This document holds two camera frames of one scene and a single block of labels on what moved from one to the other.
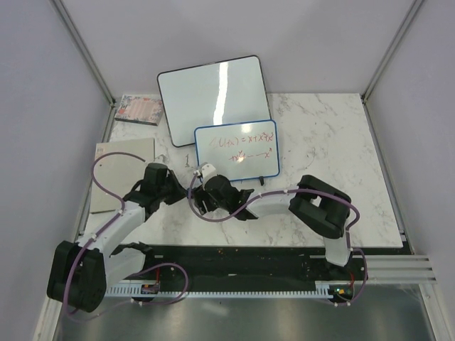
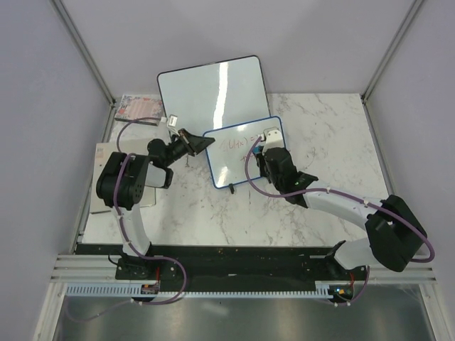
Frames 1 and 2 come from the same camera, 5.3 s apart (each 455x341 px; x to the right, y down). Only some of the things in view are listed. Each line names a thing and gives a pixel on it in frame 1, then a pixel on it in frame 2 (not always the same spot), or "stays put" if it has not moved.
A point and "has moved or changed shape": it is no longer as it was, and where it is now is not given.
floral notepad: [140, 109] stays put
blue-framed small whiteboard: [239, 151] has moved or changed shape
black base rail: [191, 262] stays put
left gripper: [180, 192] to [193, 144]
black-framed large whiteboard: [227, 91] stays put
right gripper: [199, 195] to [261, 162]
